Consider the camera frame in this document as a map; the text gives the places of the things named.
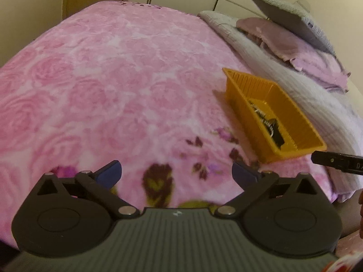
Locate gold-faced black wristwatch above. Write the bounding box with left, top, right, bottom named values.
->
left=267, top=120, right=281, bottom=143

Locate round white wall disc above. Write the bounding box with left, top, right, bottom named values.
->
left=295, top=0, right=311, bottom=13

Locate orange plastic tray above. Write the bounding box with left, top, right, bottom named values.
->
left=222, top=67, right=327, bottom=164

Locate pink floral blanket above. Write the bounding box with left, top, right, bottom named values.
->
left=0, top=0, right=336, bottom=247

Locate grey striped quilt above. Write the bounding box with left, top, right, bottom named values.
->
left=198, top=10, right=363, bottom=203

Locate white bead bracelet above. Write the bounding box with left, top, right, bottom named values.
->
left=255, top=110, right=277, bottom=136

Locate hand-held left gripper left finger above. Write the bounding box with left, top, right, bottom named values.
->
left=35, top=160, right=140, bottom=219

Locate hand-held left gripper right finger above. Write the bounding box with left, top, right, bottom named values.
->
left=217, top=161, right=322, bottom=219

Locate red patterned clothing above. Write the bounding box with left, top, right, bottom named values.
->
left=322, top=252, right=363, bottom=272

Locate black fitness band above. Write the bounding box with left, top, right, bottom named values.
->
left=272, top=122, right=287, bottom=151

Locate grey pillow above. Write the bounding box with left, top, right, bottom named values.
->
left=247, top=0, right=336, bottom=55

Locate purple pillow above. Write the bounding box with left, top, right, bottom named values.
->
left=236, top=17, right=350, bottom=92

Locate dark brown bead bracelet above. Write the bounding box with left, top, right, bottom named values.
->
left=248, top=99, right=268, bottom=119

